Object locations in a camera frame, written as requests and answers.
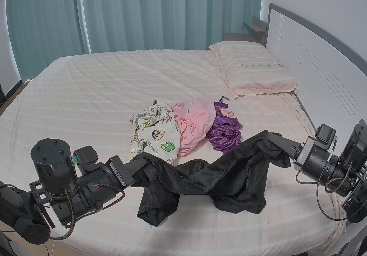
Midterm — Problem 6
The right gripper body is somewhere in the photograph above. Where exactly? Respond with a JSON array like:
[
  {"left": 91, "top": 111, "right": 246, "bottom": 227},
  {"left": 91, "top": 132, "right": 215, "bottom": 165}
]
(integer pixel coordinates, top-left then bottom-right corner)
[{"left": 293, "top": 137, "right": 341, "bottom": 190}]

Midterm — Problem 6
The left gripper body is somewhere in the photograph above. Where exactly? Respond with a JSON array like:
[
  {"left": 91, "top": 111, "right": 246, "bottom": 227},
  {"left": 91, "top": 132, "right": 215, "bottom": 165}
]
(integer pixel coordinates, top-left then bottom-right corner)
[{"left": 77, "top": 155, "right": 136, "bottom": 216}]

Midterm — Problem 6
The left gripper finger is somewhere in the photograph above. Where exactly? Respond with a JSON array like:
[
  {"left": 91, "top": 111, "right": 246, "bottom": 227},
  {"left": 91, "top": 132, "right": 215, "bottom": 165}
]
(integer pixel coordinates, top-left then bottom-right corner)
[{"left": 123, "top": 159, "right": 147, "bottom": 183}]

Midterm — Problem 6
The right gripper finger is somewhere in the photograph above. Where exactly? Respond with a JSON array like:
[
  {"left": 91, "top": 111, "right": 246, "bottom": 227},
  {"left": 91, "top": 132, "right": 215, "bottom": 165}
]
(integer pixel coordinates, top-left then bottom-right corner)
[{"left": 269, "top": 132, "right": 304, "bottom": 161}]

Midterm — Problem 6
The black T-shirt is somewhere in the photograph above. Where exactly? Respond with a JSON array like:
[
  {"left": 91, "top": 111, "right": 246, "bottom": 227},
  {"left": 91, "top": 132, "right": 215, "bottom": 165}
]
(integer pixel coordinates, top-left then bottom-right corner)
[{"left": 132, "top": 130, "right": 291, "bottom": 227}]

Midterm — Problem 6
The white printed pyjama top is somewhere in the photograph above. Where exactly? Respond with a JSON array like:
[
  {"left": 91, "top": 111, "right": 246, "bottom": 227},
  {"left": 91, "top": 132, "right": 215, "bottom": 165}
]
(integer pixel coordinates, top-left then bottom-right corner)
[{"left": 130, "top": 100, "right": 182, "bottom": 165}]

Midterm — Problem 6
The purple garment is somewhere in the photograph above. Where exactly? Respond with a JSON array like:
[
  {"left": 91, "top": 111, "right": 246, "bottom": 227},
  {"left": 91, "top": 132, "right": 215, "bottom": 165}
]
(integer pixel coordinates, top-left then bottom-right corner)
[{"left": 206, "top": 95, "right": 244, "bottom": 153}]

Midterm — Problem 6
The pink garment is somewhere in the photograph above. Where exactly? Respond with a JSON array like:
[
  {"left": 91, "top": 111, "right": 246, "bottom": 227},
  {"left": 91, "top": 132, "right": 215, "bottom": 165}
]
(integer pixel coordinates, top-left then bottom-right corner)
[{"left": 171, "top": 99, "right": 217, "bottom": 157}]

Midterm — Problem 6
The pale pink pillow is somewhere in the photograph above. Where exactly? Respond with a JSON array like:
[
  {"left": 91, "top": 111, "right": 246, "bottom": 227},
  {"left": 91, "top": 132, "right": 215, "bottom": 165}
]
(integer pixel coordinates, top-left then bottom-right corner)
[{"left": 208, "top": 41, "right": 299, "bottom": 100}]

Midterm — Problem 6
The bed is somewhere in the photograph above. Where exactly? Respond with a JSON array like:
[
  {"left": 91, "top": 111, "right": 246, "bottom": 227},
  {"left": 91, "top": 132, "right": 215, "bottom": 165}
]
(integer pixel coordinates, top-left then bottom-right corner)
[{"left": 0, "top": 3, "right": 367, "bottom": 256}]

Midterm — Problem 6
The grey bedside table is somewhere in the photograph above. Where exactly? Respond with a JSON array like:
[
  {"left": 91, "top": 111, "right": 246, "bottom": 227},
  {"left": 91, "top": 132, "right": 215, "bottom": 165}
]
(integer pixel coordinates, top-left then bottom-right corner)
[{"left": 223, "top": 15, "right": 268, "bottom": 46}]

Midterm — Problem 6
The blue-green curtain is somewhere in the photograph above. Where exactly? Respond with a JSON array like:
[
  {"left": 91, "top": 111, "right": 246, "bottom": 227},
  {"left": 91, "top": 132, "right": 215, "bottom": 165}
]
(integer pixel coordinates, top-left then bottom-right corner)
[
  {"left": 76, "top": 0, "right": 266, "bottom": 55},
  {"left": 6, "top": 0, "right": 86, "bottom": 80}
]

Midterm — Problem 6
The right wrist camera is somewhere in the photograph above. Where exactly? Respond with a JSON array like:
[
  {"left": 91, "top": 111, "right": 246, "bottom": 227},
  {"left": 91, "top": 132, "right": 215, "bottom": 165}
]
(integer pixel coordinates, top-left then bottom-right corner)
[{"left": 315, "top": 124, "right": 336, "bottom": 151}]

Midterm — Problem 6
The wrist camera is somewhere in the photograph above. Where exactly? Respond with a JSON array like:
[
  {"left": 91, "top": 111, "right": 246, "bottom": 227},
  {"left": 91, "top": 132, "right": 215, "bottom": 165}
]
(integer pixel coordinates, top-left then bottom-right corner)
[
  {"left": 315, "top": 124, "right": 336, "bottom": 151},
  {"left": 72, "top": 146, "right": 100, "bottom": 174}
]

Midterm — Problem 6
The black cable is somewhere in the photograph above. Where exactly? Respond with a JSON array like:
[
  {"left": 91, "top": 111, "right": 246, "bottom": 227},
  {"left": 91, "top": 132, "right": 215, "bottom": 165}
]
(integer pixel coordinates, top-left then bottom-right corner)
[
  {"left": 49, "top": 189, "right": 127, "bottom": 240},
  {"left": 295, "top": 175, "right": 349, "bottom": 222}
]

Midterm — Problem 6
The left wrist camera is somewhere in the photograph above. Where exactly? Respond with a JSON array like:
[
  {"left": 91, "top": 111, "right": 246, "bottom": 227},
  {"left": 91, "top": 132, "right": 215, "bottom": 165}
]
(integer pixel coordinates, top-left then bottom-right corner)
[{"left": 72, "top": 146, "right": 100, "bottom": 174}]

